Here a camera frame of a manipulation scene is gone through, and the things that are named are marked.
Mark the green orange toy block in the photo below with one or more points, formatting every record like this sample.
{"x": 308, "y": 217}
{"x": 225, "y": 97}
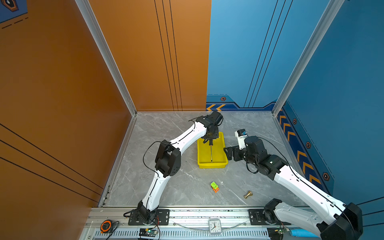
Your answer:
{"x": 214, "y": 187}

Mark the black orange screwdriver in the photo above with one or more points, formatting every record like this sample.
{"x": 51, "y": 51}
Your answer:
{"x": 211, "y": 141}

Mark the brass fitting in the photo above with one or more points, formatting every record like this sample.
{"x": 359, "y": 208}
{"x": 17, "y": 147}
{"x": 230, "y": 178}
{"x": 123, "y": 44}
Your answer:
{"x": 248, "y": 194}

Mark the small board with wires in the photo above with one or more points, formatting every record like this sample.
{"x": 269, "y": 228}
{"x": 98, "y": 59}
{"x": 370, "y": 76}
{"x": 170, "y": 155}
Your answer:
{"x": 281, "y": 231}

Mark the yellow plastic bin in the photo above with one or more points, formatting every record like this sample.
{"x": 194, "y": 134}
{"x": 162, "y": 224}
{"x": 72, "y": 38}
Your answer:
{"x": 219, "y": 156}

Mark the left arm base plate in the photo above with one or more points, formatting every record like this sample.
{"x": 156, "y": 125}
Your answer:
{"x": 160, "y": 217}

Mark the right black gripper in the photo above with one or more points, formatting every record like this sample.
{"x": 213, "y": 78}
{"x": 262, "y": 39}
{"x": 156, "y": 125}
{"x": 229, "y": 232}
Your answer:
{"x": 236, "y": 150}

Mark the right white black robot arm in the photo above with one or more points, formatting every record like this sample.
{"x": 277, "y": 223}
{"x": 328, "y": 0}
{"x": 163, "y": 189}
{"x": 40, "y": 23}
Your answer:
{"x": 330, "y": 219}

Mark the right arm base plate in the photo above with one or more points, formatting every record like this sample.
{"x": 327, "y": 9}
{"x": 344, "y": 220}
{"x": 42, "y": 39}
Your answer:
{"x": 258, "y": 216}

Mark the aluminium front rail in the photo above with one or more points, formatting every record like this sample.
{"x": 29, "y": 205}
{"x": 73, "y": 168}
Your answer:
{"x": 186, "y": 223}

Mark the light blue tube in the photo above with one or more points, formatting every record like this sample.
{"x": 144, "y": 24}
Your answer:
{"x": 301, "y": 233}

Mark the orange black tape measure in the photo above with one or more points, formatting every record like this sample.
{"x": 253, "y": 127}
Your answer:
{"x": 106, "y": 226}

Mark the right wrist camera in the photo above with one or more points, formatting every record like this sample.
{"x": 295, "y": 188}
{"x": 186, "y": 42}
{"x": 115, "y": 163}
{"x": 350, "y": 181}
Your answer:
{"x": 241, "y": 135}

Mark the small white clock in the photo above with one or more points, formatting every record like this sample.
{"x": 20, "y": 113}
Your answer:
{"x": 215, "y": 226}

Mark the green circuit board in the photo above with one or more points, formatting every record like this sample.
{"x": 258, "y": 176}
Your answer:
{"x": 148, "y": 234}

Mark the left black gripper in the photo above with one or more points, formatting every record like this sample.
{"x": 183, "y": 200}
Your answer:
{"x": 216, "y": 135}

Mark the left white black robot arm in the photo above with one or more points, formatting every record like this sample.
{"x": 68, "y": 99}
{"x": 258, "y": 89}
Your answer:
{"x": 168, "y": 160}

